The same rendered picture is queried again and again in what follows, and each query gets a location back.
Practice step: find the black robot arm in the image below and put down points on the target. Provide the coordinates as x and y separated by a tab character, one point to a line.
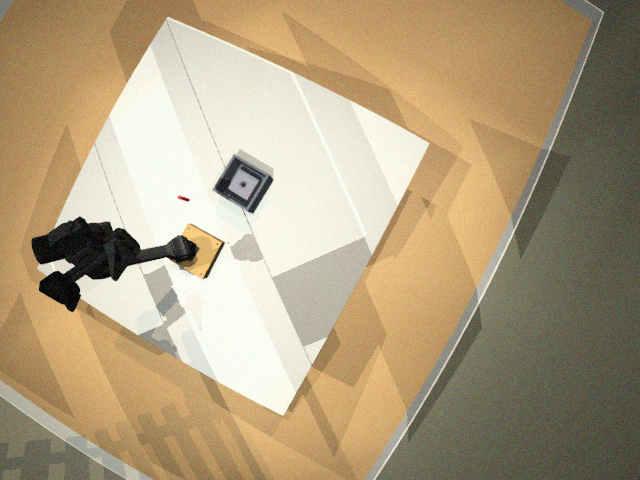
63	242

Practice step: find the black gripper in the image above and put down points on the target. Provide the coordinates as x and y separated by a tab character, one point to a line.
120	249

